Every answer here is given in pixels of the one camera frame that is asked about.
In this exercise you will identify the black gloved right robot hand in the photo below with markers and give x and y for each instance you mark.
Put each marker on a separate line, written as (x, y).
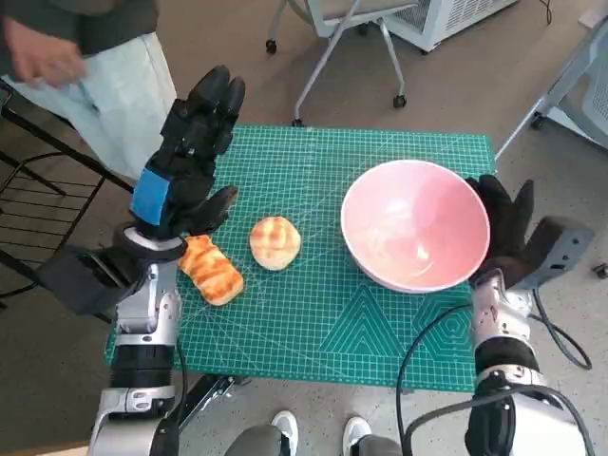
(506, 228)

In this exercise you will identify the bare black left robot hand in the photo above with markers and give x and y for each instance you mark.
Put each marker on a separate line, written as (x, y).
(190, 147)

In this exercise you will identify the pink bowl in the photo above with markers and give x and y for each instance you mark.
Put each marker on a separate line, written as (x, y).
(413, 223)

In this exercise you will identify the long braided toy bread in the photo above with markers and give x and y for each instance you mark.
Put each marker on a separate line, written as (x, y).
(214, 271)

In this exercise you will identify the round toy bread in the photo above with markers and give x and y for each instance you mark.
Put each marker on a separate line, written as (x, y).
(275, 242)

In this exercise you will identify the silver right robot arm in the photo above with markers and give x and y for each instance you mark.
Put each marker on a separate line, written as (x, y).
(499, 323)

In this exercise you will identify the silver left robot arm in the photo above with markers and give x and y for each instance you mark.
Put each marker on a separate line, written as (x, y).
(142, 313)

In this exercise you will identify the person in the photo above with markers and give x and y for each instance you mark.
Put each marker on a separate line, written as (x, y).
(119, 85)
(256, 439)

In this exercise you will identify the grey metal cart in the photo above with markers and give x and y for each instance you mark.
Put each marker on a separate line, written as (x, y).
(589, 85)

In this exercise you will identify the grey office chair with casters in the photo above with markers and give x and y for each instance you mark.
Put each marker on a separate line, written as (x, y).
(347, 19)

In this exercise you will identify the green cutting mat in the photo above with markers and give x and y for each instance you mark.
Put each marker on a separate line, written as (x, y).
(309, 323)

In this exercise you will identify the white cabinet with grille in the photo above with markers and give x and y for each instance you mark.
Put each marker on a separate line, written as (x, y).
(442, 19)

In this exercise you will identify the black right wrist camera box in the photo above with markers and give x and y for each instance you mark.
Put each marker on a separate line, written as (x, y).
(560, 247)

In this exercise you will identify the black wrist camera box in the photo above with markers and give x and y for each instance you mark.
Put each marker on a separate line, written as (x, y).
(81, 280)
(560, 247)

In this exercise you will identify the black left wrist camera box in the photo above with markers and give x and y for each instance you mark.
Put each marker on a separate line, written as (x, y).
(81, 280)

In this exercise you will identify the metal table leg bracket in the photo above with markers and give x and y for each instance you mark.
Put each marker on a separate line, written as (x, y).
(218, 389)

